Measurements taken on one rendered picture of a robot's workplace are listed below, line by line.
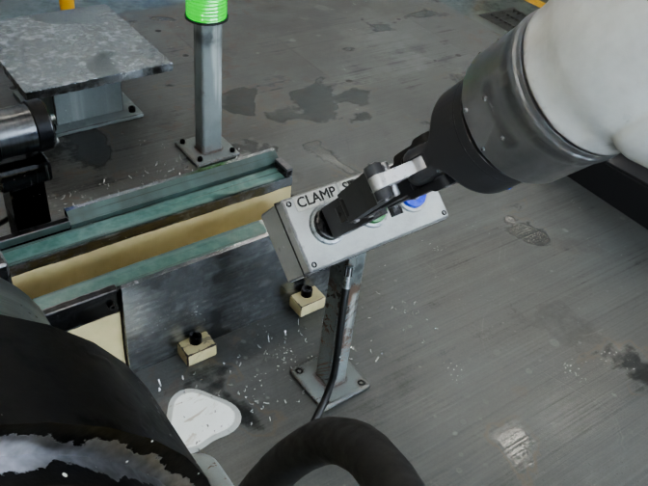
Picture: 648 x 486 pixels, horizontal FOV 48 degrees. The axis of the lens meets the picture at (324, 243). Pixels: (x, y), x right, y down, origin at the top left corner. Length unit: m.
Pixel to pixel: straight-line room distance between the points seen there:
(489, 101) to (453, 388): 0.54
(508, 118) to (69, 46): 1.00
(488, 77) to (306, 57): 1.18
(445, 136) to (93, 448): 0.34
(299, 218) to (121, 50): 0.71
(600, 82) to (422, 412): 0.58
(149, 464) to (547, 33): 0.28
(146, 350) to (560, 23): 0.63
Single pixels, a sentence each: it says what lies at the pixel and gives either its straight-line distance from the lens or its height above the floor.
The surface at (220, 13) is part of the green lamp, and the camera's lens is 1.12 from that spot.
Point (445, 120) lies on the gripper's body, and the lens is 0.46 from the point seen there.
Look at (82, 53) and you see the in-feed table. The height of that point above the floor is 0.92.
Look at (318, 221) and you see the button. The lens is 0.65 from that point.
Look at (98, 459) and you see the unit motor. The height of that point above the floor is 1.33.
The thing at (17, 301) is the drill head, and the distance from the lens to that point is 0.53.
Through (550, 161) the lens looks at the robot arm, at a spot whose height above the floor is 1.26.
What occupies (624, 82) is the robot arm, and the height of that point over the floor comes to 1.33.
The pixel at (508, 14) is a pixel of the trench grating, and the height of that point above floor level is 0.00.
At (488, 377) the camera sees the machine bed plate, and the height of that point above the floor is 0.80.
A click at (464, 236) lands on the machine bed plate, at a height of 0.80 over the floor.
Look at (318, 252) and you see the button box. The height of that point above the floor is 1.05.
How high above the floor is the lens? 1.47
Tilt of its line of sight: 39 degrees down
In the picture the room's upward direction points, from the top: 7 degrees clockwise
